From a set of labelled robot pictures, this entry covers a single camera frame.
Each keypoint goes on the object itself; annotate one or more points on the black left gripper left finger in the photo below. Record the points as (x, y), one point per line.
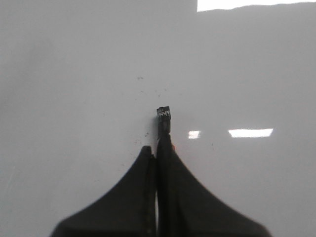
(127, 210)

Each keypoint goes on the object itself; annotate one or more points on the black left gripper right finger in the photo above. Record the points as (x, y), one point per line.
(188, 209)

